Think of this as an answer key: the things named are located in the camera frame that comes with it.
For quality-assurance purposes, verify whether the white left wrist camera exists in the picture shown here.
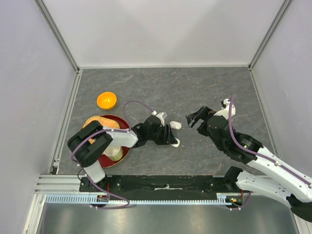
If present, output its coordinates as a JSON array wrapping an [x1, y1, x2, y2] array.
[[152, 111, 167, 126]]

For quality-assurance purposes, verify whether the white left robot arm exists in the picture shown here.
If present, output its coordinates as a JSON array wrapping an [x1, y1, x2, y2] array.
[[67, 112, 182, 192]]

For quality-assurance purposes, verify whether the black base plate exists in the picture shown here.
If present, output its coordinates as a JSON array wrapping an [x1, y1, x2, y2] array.
[[79, 174, 253, 201]]

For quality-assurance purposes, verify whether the dark red round tray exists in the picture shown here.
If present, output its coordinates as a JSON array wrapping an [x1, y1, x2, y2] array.
[[99, 115, 130, 168]]

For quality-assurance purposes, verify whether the woven bamboo tray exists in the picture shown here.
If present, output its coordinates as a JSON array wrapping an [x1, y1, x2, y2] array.
[[82, 116, 120, 129]]

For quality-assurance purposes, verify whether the white square charging case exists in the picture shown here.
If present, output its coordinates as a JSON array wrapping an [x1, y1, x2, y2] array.
[[171, 139, 180, 148]]

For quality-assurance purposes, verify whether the pale green mug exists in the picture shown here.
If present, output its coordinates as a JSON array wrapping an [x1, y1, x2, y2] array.
[[103, 146, 123, 161]]

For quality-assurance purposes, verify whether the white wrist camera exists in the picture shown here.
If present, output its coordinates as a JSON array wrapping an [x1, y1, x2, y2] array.
[[152, 111, 167, 126], [214, 98, 236, 120]]

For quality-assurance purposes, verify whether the orange plastic bowl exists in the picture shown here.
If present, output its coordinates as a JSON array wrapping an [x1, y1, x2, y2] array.
[[97, 92, 117, 110]]

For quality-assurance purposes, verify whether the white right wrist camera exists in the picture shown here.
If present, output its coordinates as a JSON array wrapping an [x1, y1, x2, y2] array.
[[214, 98, 236, 120]]

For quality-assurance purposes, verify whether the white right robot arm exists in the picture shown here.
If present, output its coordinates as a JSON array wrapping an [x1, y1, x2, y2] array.
[[186, 103, 312, 222]]

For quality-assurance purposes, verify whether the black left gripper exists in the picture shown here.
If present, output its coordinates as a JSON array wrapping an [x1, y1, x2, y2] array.
[[147, 123, 177, 145]]

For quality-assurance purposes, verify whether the white oval charging case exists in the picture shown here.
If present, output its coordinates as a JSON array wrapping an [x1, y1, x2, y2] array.
[[169, 121, 182, 130]]

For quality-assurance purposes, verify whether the slotted cable duct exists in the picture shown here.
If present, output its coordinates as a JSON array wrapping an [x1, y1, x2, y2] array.
[[46, 194, 232, 205]]

